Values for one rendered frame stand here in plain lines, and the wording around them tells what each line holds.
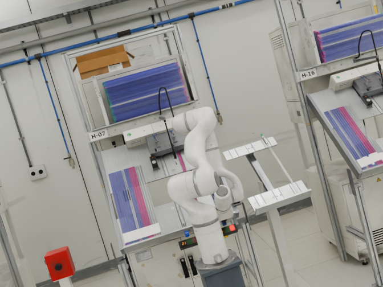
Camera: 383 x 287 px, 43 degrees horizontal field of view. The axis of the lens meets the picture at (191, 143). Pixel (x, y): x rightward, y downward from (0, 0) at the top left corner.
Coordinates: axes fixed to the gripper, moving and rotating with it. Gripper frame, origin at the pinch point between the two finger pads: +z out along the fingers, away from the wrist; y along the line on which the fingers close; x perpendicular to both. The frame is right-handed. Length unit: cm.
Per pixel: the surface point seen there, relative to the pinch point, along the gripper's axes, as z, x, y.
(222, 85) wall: 100, 186, 61
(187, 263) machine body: 46, 1, -25
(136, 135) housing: -5, 71, -33
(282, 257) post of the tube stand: 36, -18, 30
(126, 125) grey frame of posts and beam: -5, 82, -37
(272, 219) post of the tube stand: 19.5, 0.0, 30.6
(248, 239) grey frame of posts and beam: 14.6, -9.4, 11.2
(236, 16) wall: 60, 230, 93
